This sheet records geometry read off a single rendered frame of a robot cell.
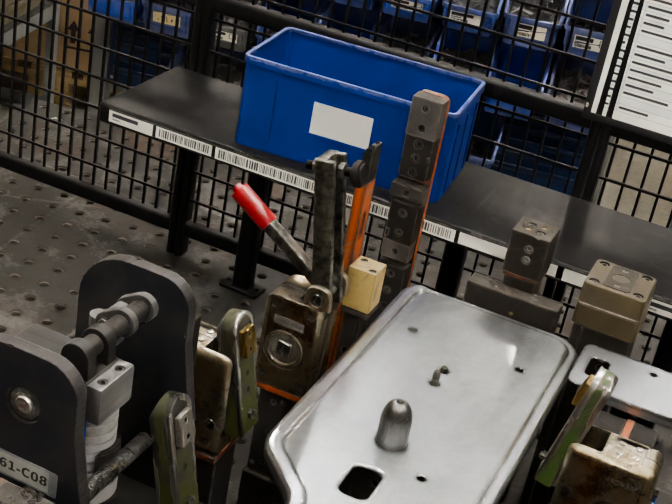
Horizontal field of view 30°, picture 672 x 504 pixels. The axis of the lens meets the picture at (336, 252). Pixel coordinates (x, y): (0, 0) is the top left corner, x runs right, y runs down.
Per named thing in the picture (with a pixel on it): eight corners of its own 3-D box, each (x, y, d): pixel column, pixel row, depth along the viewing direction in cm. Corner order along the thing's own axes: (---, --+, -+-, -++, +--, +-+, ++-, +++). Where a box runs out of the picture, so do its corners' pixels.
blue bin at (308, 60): (437, 205, 168) (457, 116, 162) (230, 142, 175) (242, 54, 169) (467, 165, 182) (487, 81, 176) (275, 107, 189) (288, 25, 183)
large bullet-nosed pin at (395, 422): (396, 467, 123) (409, 413, 120) (367, 455, 124) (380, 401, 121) (408, 451, 126) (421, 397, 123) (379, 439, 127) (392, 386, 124)
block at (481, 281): (502, 503, 167) (558, 312, 153) (419, 469, 171) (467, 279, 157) (508, 492, 170) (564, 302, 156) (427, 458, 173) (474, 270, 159)
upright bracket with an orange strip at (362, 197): (302, 504, 160) (373, 149, 137) (293, 500, 160) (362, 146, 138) (312, 492, 163) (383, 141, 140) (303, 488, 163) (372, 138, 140)
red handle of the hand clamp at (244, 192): (330, 297, 134) (232, 186, 134) (317, 308, 135) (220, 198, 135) (346, 282, 137) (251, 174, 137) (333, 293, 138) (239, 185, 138)
